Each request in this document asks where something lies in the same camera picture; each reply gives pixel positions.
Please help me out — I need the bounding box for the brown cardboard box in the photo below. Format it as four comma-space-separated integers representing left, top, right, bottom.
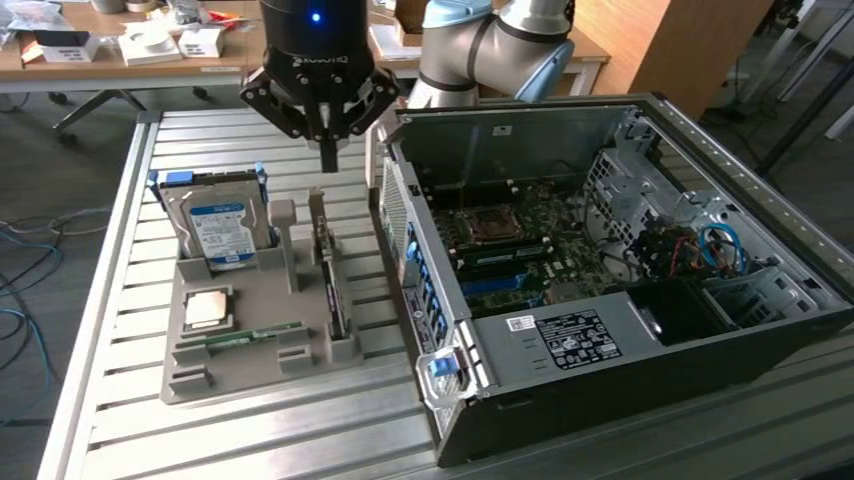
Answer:
392, 0, 428, 34

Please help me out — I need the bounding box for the grey parts rack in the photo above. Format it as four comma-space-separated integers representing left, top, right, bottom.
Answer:
159, 198, 367, 406

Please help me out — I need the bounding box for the blue case latch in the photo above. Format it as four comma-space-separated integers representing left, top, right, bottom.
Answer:
425, 352, 468, 379

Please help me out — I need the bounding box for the black floor cable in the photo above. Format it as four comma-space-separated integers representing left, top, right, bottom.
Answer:
0, 244, 54, 371

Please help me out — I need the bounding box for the grey power supply unit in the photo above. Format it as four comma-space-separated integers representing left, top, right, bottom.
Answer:
465, 292, 668, 386

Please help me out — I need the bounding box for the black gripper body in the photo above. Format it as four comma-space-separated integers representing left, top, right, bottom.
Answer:
257, 0, 376, 107

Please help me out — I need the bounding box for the flat white box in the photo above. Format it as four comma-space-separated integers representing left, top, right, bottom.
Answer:
119, 29, 183, 66

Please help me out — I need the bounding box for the white paper stack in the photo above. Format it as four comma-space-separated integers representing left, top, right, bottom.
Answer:
369, 24, 423, 62

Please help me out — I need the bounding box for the white box black top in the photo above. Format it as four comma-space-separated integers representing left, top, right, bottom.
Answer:
32, 29, 101, 64

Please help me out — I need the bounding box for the black graphics card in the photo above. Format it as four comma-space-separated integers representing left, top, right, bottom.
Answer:
307, 187, 355, 344

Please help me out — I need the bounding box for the wooden desk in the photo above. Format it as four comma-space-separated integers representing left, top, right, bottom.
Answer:
0, 0, 249, 146
243, 0, 612, 109

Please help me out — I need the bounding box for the hard disk with blue caddy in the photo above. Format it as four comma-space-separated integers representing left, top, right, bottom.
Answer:
147, 162, 276, 274

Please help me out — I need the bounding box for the blue disk wire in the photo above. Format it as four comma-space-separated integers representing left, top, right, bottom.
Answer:
696, 224, 748, 279

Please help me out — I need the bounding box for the coloured wire bundle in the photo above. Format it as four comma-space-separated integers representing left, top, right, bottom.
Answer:
632, 227, 708, 279

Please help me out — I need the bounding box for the silver drive cage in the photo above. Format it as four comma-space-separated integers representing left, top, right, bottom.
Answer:
583, 147, 675, 261

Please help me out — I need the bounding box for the black open PC case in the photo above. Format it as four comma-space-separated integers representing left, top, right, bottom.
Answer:
364, 92, 854, 469

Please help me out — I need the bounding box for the blue floor cable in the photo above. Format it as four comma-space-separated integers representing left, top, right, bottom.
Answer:
0, 234, 61, 426

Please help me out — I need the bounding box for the installed green RAM stick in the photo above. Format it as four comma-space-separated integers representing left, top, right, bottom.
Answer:
459, 246, 546, 264

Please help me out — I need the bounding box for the blue expansion slot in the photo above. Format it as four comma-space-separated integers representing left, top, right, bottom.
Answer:
460, 274, 532, 297

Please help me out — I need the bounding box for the small white box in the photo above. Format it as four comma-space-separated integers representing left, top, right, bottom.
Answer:
177, 28, 225, 59

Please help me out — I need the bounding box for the silver CPU chip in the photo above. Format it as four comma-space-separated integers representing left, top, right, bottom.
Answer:
183, 291, 228, 329

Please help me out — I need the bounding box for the white floor cable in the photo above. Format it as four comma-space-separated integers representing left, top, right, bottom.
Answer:
0, 207, 112, 237

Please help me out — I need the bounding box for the metal CPU socket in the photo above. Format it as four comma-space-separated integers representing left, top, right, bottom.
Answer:
456, 204, 526, 246

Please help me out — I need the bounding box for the wooden cabinet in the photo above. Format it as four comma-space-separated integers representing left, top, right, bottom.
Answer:
572, 0, 775, 121

